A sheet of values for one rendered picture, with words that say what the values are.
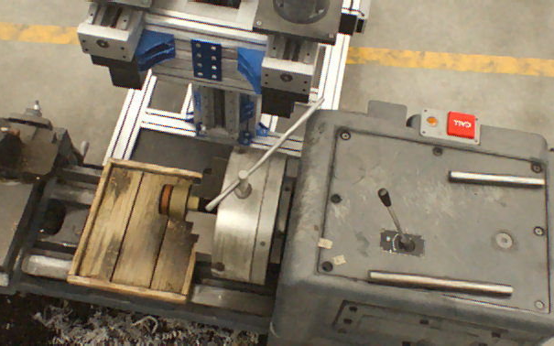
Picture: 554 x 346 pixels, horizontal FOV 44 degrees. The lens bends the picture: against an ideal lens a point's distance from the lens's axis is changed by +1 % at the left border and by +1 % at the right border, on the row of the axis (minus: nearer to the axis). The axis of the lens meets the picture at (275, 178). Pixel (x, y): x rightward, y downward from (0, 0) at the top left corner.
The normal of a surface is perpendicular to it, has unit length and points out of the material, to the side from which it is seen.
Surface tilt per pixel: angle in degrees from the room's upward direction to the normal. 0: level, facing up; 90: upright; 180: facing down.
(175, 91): 0
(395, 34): 0
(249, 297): 0
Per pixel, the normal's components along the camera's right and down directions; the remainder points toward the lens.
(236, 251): -0.11, 0.47
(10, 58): 0.05, -0.48
